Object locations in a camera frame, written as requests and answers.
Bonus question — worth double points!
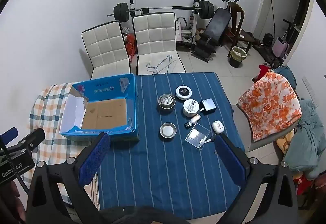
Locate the white earbud case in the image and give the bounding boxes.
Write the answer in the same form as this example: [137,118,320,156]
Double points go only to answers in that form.
[211,121,225,134]

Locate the teal blanket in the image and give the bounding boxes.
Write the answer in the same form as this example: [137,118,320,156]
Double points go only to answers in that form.
[282,99,326,180]

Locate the blue striped tablecloth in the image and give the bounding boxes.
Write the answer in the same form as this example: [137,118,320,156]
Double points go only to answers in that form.
[97,72,245,220]

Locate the grey chair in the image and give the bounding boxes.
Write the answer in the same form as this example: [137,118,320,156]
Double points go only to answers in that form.
[231,102,299,152]

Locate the round metal lid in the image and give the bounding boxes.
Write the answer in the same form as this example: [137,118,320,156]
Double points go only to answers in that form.
[160,122,177,138]

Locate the white quilted chair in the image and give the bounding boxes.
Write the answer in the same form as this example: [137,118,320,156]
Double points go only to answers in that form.
[132,12,186,75]
[81,21,132,80]

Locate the metal strainer cup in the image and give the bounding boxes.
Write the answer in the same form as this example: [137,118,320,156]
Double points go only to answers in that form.
[158,94,176,110]

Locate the orange plaid cloth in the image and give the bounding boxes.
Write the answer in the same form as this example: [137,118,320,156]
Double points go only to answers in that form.
[22,83,100,210]

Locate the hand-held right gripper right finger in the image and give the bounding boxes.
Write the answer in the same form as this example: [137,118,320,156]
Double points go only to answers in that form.
[214,134,299,224]

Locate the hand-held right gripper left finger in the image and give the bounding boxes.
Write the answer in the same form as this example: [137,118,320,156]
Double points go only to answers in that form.
[26,132,112,224]

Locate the orange floral blanket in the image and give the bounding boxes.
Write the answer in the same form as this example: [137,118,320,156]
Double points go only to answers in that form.
[238,72,302,142]

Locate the black charger adapter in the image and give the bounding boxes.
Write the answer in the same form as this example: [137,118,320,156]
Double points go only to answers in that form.
[200,98,217,114]

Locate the blue cardboard box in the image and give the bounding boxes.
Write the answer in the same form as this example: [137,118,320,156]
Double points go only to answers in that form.
[59,74,140,142]

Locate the white printed bag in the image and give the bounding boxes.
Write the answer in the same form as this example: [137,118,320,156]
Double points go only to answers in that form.
[175,17,189,36]

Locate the red plastic bag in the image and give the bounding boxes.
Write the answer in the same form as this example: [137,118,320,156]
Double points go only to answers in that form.
[124,34,136,62]

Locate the brown wooden chair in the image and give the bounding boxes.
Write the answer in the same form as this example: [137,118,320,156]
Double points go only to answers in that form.
[216,0,255,54]

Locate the pink suitcase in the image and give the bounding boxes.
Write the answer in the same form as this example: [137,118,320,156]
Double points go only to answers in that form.
[272,37,290,58]

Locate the clear plastic box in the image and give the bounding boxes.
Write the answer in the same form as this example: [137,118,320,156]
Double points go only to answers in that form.
[185,123,211,149]

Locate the blue grey clothing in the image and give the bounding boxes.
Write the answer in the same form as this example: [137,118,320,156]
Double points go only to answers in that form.
[273,65,297,90]

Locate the red cloth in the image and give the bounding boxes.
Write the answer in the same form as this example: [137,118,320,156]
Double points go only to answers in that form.
[252,64,272,81]

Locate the beige trash bin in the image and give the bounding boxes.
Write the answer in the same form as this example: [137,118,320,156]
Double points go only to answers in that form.
[228,46,248,68]

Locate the round white tin black lid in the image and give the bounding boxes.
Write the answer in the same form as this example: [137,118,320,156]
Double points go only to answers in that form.
[175,85,193,100]

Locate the wire clothes hangers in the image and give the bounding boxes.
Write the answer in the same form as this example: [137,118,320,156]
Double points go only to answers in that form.
[146,55,178,73]

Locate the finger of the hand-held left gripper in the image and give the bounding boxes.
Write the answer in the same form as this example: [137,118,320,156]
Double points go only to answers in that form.
[0,127,19,141]
[4,128,46,155]

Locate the black cable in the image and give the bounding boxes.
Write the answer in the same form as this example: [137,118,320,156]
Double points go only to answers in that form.
[0,135,30,194]

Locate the black weight bench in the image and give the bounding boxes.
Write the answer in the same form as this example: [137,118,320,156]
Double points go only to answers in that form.
[191,8,233,63]

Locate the small printed tube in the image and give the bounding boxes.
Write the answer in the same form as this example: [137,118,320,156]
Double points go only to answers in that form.
[184,114,202,128]

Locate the round white tin printed lid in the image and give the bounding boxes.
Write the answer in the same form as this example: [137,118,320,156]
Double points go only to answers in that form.
[182,99,200,116]

